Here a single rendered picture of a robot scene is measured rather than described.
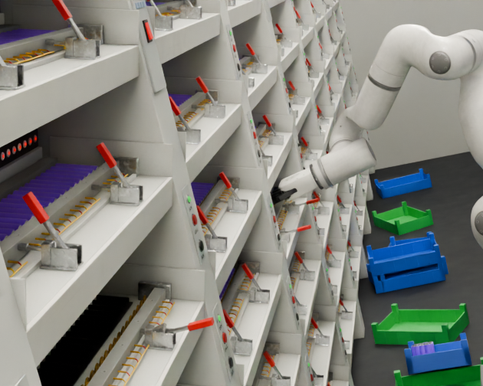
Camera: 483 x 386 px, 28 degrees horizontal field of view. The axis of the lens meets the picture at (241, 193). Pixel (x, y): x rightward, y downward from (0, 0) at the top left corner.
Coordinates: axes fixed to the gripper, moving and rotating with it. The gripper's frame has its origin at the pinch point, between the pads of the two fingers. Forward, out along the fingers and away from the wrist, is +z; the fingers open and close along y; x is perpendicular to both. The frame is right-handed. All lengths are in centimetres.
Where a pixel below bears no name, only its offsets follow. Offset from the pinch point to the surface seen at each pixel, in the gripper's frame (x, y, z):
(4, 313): -33, 179, -17
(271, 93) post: -23.6, -24.3, -10.7
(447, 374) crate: 85, -42, -16
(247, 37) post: -41.1, -24.3, -11.9
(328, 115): 7, -164, -4
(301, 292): 26.3, 4.6, 2.5
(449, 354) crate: 77, -36, -20
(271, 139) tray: -13.8, -5.5, -8.0
